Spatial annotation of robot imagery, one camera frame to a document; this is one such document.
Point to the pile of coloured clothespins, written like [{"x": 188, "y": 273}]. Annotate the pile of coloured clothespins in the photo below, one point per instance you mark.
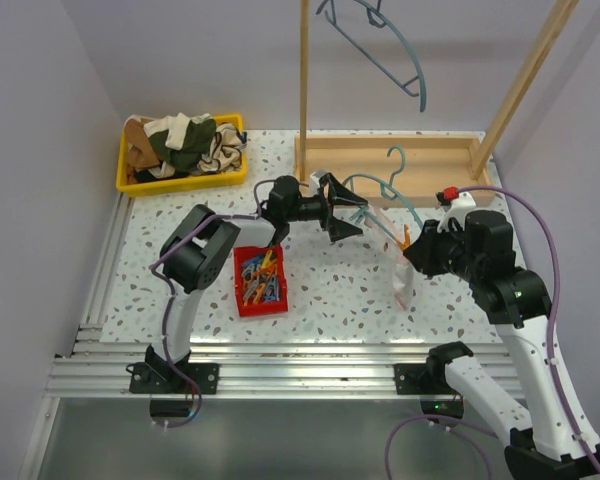
[{"x": 260, "y": 279}]

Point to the yellow plastic laundry tray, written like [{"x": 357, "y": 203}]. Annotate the yellow plastic laundry tray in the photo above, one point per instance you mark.
[{"x": 183, "y": 184}]

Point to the white pink-trimmed underwear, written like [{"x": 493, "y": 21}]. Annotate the white pink-trimmed underwear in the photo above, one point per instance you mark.
[{"x": 401, "y": 271}]

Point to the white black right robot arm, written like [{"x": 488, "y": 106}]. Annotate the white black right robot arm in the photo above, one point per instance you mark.
[{"x": 548, "y": 436}]

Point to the pile of mixed clothes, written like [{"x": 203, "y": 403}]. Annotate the pile of mixed clothes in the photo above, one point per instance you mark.
[{"x": 180, "y": 146}]

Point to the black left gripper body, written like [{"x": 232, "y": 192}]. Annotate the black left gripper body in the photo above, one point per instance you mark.
[{"x": 314, "y": 208}]

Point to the teal clothes hanger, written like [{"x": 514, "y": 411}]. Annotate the teal clothes hanger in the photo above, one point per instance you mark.
[{"x": 387, "y": 192}]

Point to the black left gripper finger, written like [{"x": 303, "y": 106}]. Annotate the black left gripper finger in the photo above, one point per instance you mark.
[
  {"x": 339, "y": 195},
  {"x": 339, "y": 230}
]

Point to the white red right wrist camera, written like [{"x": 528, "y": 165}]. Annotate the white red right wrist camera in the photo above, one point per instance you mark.
[{"x": 457, "y": 205}]

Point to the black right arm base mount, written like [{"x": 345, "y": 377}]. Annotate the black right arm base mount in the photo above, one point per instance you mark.
[{"x": 420, "y": 372}]

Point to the aluminium rail frame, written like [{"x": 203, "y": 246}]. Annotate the aluminium rail frame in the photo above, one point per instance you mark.
[{"x": 341, "y": 337}]

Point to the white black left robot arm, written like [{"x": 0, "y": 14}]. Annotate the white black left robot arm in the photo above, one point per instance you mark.
[{"x": 195, "y": 253}]

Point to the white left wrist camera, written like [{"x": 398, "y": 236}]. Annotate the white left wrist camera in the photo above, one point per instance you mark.
[{"x": 316, "y": 176}]

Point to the wooden hanger rack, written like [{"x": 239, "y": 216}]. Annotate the wooden hanger rack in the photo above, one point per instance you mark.
[{"x": 434, "y": 160}]

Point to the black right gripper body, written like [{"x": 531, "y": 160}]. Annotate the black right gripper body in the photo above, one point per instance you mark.
[{"x": 443, "y": 252}]

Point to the red plastic bin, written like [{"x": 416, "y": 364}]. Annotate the red plastic bin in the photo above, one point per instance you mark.
[{"x": 240, "y": 255}]

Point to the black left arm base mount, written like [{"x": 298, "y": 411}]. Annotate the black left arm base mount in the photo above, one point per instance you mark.
[{"x": 154, "y": 375}]

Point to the grey-blue clothes hanger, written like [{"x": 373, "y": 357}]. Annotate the grey-blue clothes hanger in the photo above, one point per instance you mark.
[{"x": 367, "y": 28}]

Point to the orange clothespin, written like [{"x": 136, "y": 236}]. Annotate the orange clothespin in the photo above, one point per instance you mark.
[{"x": 405, "y": 241}]

